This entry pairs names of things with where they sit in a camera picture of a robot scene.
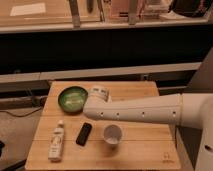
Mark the green bowl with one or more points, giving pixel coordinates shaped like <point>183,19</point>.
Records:
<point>72,99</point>

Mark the black eraser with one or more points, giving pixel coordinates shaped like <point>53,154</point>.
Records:
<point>84,134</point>

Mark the white paper sheet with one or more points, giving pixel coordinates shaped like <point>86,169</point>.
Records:
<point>36,8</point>

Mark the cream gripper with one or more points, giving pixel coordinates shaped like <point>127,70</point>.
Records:
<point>100,92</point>

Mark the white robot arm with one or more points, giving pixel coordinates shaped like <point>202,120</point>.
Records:
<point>193,110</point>

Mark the white bottle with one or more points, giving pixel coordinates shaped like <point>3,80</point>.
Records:
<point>56,145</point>

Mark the white cup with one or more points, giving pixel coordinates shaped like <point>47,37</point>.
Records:
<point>112,135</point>

